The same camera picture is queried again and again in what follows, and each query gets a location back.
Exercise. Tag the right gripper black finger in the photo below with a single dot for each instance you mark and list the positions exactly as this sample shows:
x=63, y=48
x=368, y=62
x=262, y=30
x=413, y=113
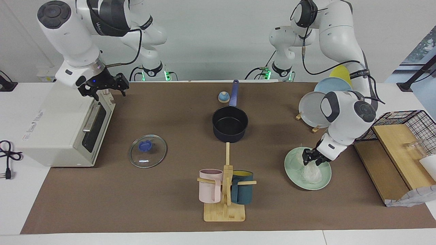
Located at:
x=123, y=83
x=89, y=90

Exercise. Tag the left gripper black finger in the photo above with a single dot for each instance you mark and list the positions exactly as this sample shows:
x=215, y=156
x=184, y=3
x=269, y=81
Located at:
x=319, y=162
x=306, y=158

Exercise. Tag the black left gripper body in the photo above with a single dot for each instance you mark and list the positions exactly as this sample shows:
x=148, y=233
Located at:
x=319, y=157

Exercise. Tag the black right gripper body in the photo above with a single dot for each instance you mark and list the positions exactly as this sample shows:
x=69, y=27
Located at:
x=104, y=81

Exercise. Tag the clear plastic bag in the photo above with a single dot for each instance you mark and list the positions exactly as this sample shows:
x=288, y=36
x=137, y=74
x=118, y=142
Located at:
x=311, y=173

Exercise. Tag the glass lid blue knob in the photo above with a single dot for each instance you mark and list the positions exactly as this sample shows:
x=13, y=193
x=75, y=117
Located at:
x=153, y=157

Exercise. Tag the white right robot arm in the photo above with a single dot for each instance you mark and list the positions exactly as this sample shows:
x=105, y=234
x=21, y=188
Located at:
x=75, y=41

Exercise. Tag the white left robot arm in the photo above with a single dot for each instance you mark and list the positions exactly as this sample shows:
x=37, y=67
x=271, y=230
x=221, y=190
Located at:
x=340, y=34

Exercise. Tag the pale green plate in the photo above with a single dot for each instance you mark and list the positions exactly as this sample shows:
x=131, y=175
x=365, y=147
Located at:
x=293, y=175

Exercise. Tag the wooden plate rack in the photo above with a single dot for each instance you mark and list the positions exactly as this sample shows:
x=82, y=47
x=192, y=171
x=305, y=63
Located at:
x=316, y=129

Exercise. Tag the grey plate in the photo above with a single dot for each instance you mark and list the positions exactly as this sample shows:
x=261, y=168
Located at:
x=310, y=109

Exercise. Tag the light blue plate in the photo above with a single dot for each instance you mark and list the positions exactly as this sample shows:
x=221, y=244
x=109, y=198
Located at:
x=332, y=85

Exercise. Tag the yellow plate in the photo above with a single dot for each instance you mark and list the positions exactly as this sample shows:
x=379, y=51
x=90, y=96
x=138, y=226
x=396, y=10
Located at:
x=340, y=72

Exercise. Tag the cream toaster oven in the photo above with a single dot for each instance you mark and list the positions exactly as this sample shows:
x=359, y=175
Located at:
x=51, y=119

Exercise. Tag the dark teal mug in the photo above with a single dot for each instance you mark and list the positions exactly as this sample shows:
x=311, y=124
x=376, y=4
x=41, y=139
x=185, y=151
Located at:
x=243, y=194

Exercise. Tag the clear glass cup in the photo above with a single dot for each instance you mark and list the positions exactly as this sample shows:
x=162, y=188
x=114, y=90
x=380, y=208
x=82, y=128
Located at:
x=414, y=148

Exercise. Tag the wooden mug tree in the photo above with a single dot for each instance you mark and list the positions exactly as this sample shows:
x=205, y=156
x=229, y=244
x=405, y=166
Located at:
x=224, y=214

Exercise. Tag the pink mug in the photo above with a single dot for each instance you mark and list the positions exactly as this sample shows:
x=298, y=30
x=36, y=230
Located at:
x=211, y=192

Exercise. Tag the small blue round timer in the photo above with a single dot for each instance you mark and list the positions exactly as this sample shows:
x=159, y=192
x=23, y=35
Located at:
x=223, y=98

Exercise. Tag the brown table mat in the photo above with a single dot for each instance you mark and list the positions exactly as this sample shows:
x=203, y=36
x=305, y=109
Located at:
x=136, y=190

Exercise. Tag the white cup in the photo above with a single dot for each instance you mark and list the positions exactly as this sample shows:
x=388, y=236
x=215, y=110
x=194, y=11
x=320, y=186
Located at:
x=430, y=166

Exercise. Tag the black stand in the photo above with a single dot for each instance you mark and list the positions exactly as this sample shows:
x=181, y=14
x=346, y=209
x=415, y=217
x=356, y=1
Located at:
x=405, y=85

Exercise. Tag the black clamp mount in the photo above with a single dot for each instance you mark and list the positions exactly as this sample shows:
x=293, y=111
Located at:
x=5, y=85

